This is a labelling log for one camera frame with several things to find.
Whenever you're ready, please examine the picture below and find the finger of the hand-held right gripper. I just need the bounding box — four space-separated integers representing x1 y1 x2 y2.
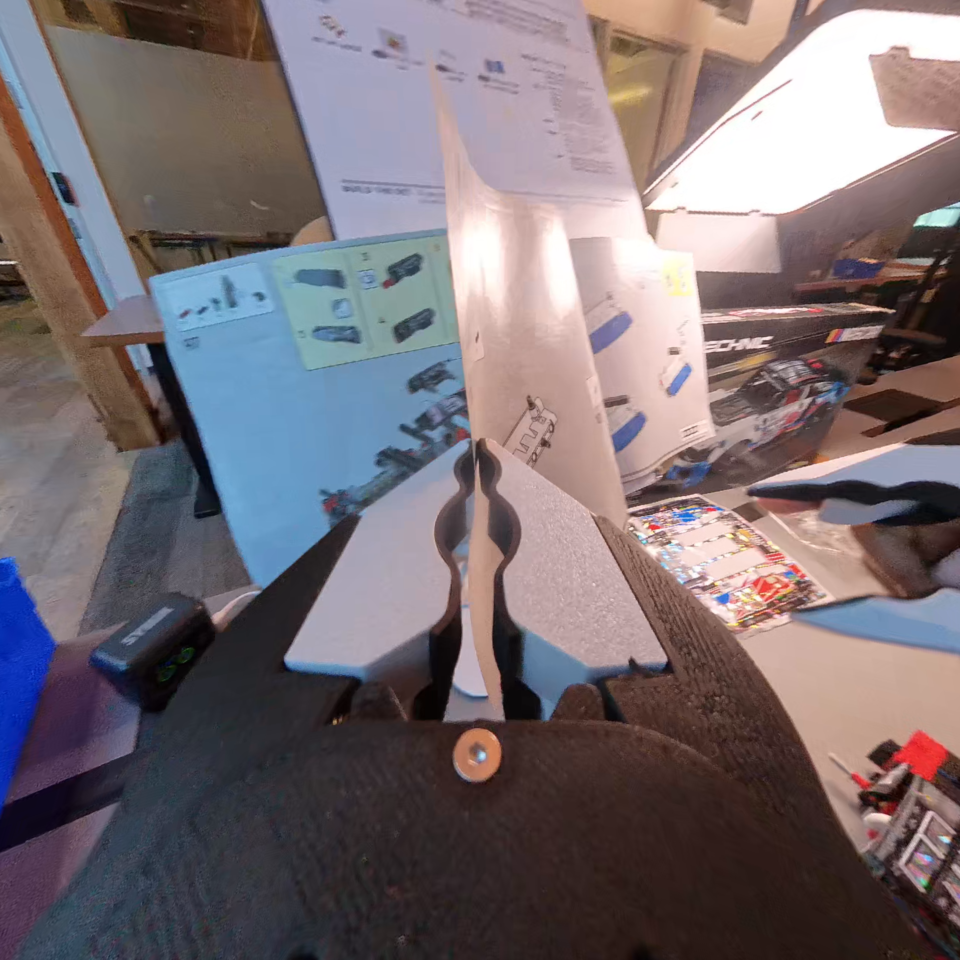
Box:
791 521 960 655
748 441 960 528

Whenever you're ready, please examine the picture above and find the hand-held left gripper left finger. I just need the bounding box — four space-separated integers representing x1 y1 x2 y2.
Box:
283 441 477 717

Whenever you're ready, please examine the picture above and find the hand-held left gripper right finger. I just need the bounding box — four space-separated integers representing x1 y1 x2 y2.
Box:
477 438 670 720

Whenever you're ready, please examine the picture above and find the partly built lego car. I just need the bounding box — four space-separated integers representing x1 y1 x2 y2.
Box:
828 731 960 960

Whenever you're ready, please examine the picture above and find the lego instruction booklet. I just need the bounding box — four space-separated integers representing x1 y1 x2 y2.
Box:
148 56 717 725

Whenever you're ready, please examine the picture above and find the black lego set box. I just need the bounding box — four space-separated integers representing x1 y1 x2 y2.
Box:
622 303 897 505

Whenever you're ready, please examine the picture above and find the holographic sticker sheet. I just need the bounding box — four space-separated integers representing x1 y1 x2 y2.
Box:
626 495 835 633

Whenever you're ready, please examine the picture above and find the black power bank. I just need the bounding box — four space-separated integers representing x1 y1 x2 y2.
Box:
89 592 219 712

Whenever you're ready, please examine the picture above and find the blue plastic bin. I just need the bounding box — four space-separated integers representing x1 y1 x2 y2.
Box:
0 558 58 807

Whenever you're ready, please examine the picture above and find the bright light panel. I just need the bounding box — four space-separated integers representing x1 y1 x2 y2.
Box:
643 7 960 220

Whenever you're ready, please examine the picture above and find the wooden desk with black legs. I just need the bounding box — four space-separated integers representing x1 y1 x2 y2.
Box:
81 294 224 520

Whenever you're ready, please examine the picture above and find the white printed paper sheet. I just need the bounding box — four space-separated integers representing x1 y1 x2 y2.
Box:
262 0 648 243

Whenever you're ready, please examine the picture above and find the white cable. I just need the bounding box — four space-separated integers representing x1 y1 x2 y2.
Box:
212 589 261 629

